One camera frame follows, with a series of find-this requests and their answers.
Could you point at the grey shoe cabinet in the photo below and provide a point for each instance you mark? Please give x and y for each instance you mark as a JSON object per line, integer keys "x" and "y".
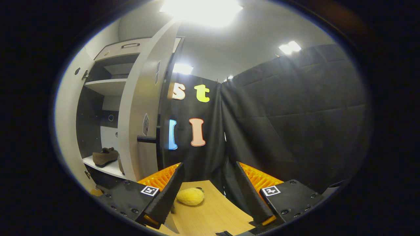
{"x": 108, "y": 87}

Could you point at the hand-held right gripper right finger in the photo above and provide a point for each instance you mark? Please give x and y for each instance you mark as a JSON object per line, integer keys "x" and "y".
{"x": 251, "y": 196}

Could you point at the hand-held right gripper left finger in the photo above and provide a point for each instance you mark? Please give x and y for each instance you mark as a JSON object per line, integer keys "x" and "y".
{"x": 169, "y": 196}

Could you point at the yellow plush toy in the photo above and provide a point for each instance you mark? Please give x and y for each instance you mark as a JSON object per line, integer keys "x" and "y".
{"x": 190, "y": 196}

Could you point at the black backdrop cloth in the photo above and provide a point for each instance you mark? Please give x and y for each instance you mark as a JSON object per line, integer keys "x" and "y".
{"x": 295, "y": 131}

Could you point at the long ceiling light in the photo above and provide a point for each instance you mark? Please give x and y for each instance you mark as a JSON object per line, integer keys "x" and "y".
{"x": 201, "y": 11}

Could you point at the grey cabinet door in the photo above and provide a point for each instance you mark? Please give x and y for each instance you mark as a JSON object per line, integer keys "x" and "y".
{"x": 131, "y": 114}
{"x": 67, "y": 124}

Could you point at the metal door hinge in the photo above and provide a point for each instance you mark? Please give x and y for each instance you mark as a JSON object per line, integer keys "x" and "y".
{"x": 87, "y": 174}
{"x": 85, "y": 74}

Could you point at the grey cabinet drawer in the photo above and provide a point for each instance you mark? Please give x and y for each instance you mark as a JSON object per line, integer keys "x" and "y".
{"x": 115, "y": 52}

